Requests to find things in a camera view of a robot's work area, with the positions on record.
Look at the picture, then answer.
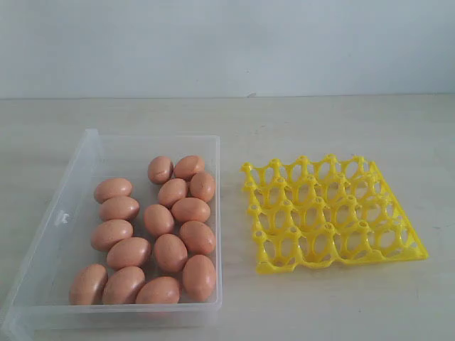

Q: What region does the brown egg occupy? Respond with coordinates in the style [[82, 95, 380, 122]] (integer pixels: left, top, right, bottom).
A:
[[158, 178, 188, 208], [147, 156, 173, 185], [93, 178, 133, 204], [182, 254, 216, 302], [154, 234, 188, 273], [90, 220, 134, 251], [69, 264, 108, 305], [178, 221, 216, 255], [189, 171, 216, 202], [173, 155, 205, 181], [143, 204, 174, 237], [171, 197, 210, 223], [99, 196, 140, 221], [135, 276, 181, 304], [102, 266, 145, 305], [107, 237, 152, 270]]

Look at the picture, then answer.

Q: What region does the yellow plastic egg tray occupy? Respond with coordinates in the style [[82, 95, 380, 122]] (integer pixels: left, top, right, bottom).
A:
[[242, 154, 429, 274]]

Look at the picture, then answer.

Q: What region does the clear plastic container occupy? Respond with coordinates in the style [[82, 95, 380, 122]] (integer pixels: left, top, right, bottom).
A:
[[1, 129, 223, 340]]

